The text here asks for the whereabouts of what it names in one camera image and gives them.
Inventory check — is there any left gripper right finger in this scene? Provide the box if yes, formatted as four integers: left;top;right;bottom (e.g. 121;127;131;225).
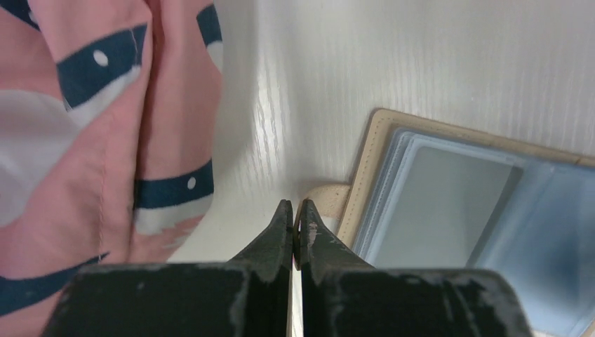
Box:
297;199;532;336

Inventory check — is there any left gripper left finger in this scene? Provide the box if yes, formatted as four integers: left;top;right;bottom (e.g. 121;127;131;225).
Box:
43;200;293;336

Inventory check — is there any pink patterned garment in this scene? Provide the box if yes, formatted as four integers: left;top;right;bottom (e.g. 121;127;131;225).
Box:
1;0;223;336

